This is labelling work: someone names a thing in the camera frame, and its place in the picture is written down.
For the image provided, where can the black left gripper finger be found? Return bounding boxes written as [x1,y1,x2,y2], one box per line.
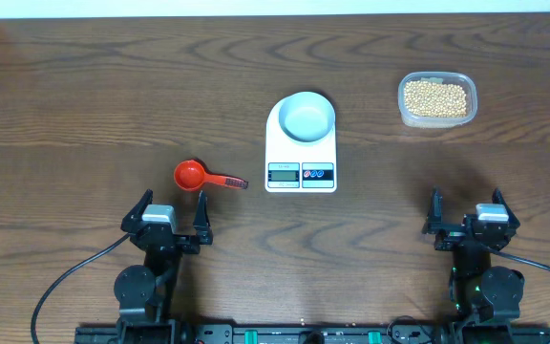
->
[193,191,213,245]
[120,189,153,233]

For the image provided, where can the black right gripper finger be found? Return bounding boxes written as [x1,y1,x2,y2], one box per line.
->
[492,188,520,228]
[422,187,443,234]

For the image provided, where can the red plastic measuring scoop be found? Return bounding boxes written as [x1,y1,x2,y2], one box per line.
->
[174,160,248,191]

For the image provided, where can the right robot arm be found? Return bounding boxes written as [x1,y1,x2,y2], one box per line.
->
[422,189,525,344]

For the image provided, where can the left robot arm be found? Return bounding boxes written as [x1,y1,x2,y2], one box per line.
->
[112,189,213,344]

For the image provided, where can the white digital kitchen scale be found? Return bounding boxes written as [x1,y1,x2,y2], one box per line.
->
[264,98,337,193]

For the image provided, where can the grey round bowl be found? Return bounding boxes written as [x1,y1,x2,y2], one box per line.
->
[278,92,335,143]

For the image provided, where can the clear plastic container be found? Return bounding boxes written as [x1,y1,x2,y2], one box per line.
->
[398,72,478,129]

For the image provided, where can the pile of soybeans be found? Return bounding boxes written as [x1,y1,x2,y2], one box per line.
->
[403,80,467,118]

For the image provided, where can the black left camera cable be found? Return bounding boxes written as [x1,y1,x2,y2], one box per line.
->
[30,232,133,344]

